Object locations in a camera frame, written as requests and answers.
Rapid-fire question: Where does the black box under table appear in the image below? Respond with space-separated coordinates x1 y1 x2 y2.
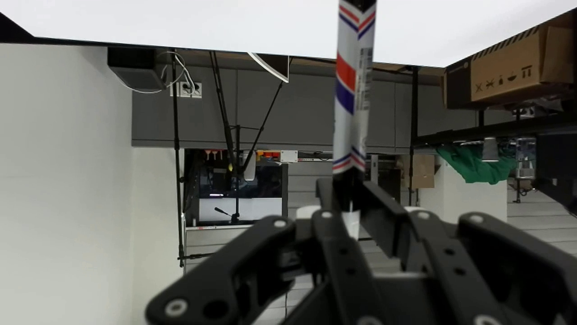
106 45 177 94

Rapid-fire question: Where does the green cloth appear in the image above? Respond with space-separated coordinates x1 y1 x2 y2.
435 142 521 188

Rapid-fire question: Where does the small brown cardboard box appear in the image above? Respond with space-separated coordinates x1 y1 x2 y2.
409 153 438 191

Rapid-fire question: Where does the black tripod stand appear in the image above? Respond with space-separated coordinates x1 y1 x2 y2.
206 49 289 184

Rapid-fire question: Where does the white power strip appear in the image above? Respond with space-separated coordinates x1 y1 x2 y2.
166 79 206 101

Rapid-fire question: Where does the white partition panel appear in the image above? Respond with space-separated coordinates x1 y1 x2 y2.
0 41 135 325

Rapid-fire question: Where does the dark workstation screen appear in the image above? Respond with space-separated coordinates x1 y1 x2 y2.
184 148 290 226

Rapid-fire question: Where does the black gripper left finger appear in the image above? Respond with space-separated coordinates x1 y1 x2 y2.
142 209 388 325

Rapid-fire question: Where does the thin black upright pole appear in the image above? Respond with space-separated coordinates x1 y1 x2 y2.
409 65 422 207

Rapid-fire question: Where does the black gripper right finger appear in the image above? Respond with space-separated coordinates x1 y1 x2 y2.
359 179 577 325

